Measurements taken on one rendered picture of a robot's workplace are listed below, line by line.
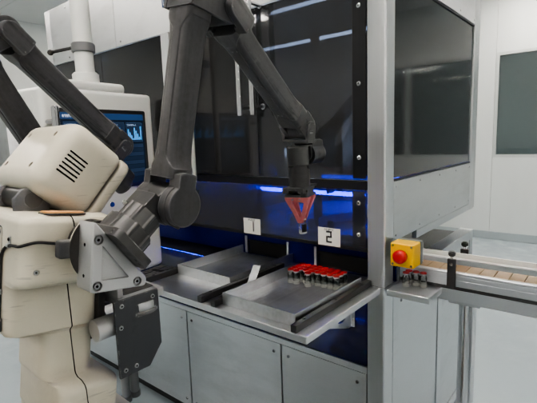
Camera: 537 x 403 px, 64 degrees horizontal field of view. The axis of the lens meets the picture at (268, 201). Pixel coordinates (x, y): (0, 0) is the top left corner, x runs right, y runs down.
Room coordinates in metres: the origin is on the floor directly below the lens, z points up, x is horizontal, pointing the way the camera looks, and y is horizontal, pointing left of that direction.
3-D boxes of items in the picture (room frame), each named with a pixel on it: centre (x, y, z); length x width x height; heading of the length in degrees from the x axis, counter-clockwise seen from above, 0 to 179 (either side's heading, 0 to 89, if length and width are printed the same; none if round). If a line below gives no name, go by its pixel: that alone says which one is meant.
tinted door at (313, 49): (1.43, -0.14, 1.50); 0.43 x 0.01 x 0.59; 50
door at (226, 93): (1.72, 0.21, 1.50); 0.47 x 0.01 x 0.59; 50
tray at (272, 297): (1.22, -0.07, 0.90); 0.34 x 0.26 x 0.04; 140
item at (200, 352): (2.29, 0.13, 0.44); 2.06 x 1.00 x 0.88; 50
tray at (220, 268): (1.52, 0.12, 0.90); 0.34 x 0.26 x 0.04; 140
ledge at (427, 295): (1.26, -0.44, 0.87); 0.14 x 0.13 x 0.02; 140
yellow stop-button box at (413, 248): (1.23, -0.41, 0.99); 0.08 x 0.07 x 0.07; 140
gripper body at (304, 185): (1.14, -0.08, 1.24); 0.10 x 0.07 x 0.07; 155
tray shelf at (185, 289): (1.36, 0.04, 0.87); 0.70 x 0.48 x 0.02; 50
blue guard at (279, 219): (1.91, 0.45, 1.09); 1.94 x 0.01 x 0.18; 50
